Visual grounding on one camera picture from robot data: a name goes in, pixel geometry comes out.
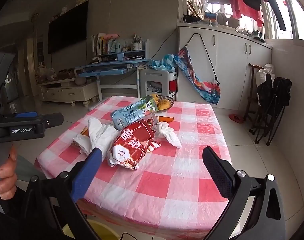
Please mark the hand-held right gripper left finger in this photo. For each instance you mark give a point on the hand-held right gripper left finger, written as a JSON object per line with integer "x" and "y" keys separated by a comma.
{"x": 86, "y": 177}

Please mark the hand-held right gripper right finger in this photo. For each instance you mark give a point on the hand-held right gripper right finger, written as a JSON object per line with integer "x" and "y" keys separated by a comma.
{"x": 218, "y": 173}

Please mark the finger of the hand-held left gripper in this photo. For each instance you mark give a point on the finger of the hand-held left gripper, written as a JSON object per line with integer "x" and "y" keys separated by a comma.
{"x": 53, "y": 120}

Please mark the short orange carrot piece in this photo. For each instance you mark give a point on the short orange carrot piece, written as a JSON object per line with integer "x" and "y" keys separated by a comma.
{"x": 85, "y": 131}

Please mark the white plastic bag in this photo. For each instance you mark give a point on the white plastic bag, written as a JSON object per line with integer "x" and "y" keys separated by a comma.
{"x": 99, "y": 135}

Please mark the red white snack bag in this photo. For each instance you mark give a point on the red white snack bag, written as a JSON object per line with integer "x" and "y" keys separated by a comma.
{"x": 134, "y": 146}

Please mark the white tissue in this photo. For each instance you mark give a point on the white tissue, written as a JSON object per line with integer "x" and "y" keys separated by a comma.
{"x": 170, "y": 136}

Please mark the blue green milk carton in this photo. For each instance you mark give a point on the blue green milk carton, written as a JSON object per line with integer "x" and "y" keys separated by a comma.
{"x": 132, "y": 116}

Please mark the person's left hand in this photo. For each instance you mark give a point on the person's left hand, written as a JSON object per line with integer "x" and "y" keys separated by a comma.
{"x": 7, "y": 177}

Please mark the cream television cabinet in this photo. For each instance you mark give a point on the cream television cabinet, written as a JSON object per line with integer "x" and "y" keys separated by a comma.
{"x": 67, "y": 91}

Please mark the pale green chair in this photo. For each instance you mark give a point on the pale green chair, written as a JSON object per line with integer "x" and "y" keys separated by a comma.
{"x": 24, "y": 167}

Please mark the beige kettlebell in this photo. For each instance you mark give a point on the beige kettlebell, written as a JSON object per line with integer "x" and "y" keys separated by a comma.
{"x": 80, "y": 80}

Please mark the red white checked tablecloth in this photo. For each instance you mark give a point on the red white checked tablecloth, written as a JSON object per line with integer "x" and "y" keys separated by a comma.
{"x": 166, "y": 180}

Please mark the whole orange carrot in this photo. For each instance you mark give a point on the whole orange carrot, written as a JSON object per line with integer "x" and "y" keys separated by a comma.
{"x": 166, "y": 119}

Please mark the blue study desk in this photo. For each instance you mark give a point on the blue study desk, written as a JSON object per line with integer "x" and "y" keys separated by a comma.
{"x": 109, "y": 67}

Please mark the plate of yellow mangoes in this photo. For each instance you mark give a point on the plate of yellow mangoes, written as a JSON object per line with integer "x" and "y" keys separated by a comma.
{"x": 170, "y": 100}

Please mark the row of books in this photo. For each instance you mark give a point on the row of books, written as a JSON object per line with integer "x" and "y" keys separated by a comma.
{"x": 99, "y": 45}

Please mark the black folding chair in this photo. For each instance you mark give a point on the black folding chair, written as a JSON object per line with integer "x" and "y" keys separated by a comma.
{"x": 274, "y": 97}

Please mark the black television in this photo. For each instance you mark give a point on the black television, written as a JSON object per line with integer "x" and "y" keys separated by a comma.
{"x": 68, "y": 26}

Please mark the dark wooden rack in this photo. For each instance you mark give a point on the dark wooden rack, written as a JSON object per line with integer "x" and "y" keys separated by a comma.
{"x": 251, "y": 85}

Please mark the white cabinet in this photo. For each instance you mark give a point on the white cabinet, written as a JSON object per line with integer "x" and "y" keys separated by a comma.
{"x": 231, "y": 67}

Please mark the white sack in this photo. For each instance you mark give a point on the white sack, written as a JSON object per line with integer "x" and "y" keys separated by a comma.
{"x": 263, "y": 76}

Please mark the white pen holder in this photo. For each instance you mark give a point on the white pen holder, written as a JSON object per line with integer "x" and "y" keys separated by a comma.
{"x": 137, "y": 45}

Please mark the white plastic stool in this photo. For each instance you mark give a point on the white plastic stool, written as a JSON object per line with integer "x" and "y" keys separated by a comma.
{"x": 157, "y": 76}

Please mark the crumpled blue cloth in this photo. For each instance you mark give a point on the crumpled blue cloth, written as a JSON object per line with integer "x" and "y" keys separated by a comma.
{"x": 164, "y": 62}

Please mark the pair of dark shoes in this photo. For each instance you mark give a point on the pair of dark shoes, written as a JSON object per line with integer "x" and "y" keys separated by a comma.
{"x": 258, "y": 36}

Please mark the red hanging garment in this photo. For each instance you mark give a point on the red hanging garment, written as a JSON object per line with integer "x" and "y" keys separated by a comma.
{"x": 246, "y": 12}

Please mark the long black hanging garment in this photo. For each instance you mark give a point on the long black hanging garment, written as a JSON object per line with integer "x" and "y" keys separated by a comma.
{"x": 279, "y": 10}

